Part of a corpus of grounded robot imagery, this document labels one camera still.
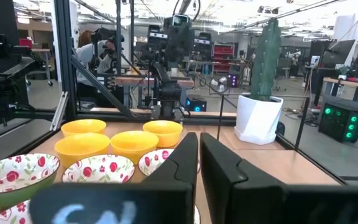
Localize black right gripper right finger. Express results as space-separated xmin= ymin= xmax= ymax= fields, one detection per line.
xmin=199 ymin=132 xmax=358 ymax=224

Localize wooden top desk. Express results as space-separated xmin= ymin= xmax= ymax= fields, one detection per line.
xmin=321 ymin=77 xmax=358 ymax=103

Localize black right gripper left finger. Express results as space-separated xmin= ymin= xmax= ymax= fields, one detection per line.
xmin=29 ymin=132 xmax=199 ymax=224

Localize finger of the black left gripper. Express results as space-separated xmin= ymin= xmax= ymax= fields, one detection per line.
xmin=165 ymin=32 xmax=181 ymax=68
xmin=180 ymin=33 xmax=195 ymax=68

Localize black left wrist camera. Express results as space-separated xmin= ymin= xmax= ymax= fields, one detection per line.
xmin=163 ymin=14 xmax=190 ymax=28

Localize person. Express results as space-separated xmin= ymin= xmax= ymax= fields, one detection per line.
xmin=75 ymin=29 xmax=126 ymax=108

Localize yellow plastic bowl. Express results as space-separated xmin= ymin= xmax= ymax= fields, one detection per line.
xmin=54 ymin=133 xmax=111 ymax=169
xmin=60 ymin=119 xmax=108 ymax=138
xmin=109 ymin=130 xmax=160 ymax=165
xmin=142 ymin=120 xmax=184 ymax=149

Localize black mini computer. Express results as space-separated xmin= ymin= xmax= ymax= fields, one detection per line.
xmin=185 ymin=95 xmax=208 ymax=113

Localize wooden workbench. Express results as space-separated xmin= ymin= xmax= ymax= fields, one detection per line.
xmin=114 ymin=70 xmax=195 ymax=108

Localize white plant pot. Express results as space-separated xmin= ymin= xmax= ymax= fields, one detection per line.
xmin=234 ymin=93 xmax=285 ymax=146

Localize silver aluminium bracket bar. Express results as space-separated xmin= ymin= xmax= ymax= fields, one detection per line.
xmin=50 ymin=91 xmax=70 ymax=131

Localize black computer tower green lights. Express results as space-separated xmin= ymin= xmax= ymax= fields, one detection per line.
xmin=318 ymin=102 xmax=358 ymax=144

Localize black box purple lights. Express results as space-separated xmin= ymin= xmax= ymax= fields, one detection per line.
xmin=227 ymin=73 xmax=241 ymax=88

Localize grey floor fan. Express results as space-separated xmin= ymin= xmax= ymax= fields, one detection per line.
xmin=209 ymin=76 xmax=229 ymax=94

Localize black monitor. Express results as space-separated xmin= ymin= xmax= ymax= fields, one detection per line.
xmin=320 ymin=39 xmax=357 ymax=68

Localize green cactus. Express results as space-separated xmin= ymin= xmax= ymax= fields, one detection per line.
xmin=249 ymin=17 xmax=282 ymax=101

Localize red tool cabinet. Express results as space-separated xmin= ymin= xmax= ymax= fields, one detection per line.
xmin=212 ymin=42 xmax=235 ymax=74

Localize black metal rig frame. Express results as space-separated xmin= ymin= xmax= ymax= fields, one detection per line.
xmin=0 ymin=0 xmax=358 ymax=187

